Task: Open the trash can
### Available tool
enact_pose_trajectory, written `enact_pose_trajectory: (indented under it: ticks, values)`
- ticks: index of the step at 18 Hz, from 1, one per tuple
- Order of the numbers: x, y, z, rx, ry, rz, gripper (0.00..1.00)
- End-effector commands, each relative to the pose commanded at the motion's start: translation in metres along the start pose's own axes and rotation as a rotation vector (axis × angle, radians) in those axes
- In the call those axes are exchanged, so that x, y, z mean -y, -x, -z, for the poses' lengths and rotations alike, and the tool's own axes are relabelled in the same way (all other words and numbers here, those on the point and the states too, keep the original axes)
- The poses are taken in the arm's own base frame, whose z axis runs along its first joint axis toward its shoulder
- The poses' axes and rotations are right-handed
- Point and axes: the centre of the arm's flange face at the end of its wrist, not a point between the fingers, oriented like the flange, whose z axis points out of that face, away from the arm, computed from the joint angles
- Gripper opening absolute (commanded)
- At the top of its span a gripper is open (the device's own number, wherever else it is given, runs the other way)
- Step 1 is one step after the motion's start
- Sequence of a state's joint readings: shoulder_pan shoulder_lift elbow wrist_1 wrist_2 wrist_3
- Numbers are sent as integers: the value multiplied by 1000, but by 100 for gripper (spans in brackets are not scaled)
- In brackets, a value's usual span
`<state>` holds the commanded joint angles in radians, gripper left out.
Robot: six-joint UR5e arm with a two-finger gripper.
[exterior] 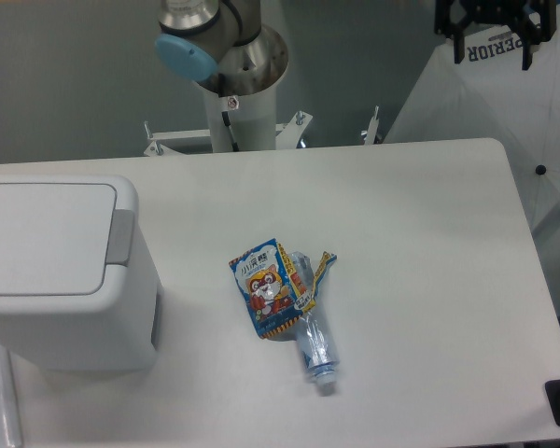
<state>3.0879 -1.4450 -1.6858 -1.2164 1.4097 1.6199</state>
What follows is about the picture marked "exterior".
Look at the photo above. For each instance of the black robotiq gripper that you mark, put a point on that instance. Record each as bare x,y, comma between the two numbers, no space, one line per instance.
533,21

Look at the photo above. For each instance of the white push-lid trash can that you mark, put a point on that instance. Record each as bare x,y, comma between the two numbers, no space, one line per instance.
79,290

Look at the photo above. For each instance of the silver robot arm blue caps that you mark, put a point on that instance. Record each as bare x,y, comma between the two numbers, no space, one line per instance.
224,46

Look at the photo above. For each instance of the white umbrella navy lettering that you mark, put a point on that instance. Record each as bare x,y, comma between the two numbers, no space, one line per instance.
489,95

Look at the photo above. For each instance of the blue cartoon snack wrapper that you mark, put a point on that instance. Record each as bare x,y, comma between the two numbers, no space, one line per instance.
276,296

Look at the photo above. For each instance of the crushed clear plastic bottle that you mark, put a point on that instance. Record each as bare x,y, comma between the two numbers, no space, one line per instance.
312,332

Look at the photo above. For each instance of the white metal base frame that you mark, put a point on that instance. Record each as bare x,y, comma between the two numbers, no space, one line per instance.
289,135

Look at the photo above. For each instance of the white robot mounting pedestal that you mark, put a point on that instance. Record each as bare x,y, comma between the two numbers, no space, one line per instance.
253,114

